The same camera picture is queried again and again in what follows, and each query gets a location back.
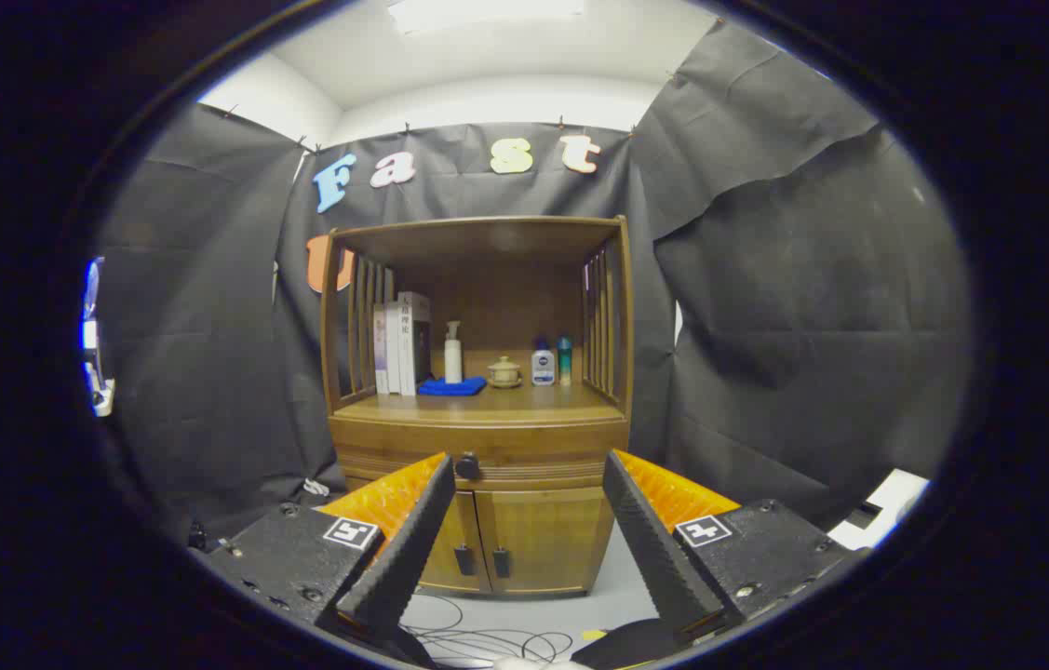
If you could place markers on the white book with dark cover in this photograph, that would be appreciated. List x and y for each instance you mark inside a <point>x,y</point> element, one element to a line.
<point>410,344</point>

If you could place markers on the white lotion bottle blue cap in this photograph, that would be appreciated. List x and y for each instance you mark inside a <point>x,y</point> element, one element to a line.
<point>543,368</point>

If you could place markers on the wooden countertop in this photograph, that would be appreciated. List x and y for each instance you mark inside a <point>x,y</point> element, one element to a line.
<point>543,402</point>

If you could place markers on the white pump bottle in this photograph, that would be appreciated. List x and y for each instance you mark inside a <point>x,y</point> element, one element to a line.
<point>453,363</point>

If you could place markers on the slim teal bottle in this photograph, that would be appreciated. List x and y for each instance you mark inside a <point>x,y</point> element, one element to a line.
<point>564,363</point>

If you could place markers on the wooden cabinet door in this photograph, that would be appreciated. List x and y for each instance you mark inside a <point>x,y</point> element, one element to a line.
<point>454,530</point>
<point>543,540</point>

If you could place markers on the wooden drawer with black knob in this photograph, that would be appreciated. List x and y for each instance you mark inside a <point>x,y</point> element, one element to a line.
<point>533,447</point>

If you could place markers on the beige lidded ceramic teacup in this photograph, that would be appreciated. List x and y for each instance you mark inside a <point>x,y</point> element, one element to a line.
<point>504,372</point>

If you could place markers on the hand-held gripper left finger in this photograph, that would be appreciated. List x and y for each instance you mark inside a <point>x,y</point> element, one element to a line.
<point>408,558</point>

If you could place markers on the white box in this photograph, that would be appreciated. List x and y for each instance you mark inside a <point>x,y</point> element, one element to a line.
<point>887,498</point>

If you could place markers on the black backdrop cloth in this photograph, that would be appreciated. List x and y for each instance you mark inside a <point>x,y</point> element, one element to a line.
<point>813,326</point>

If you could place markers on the ceiling light panel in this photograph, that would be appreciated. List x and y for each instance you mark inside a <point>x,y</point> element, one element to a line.
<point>487,11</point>

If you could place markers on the pale purple book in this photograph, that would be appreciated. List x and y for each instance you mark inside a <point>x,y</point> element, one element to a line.
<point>380,358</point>

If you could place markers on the wooden cabinet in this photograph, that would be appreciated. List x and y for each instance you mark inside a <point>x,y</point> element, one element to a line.
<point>487,247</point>

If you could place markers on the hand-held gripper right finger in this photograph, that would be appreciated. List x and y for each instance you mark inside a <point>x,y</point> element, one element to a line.
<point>659,558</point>

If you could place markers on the blue folded cloth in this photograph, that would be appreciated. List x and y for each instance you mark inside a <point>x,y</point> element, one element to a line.
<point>450,386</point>

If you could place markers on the white frame equipment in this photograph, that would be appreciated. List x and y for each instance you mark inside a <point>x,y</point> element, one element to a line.
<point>96,372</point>

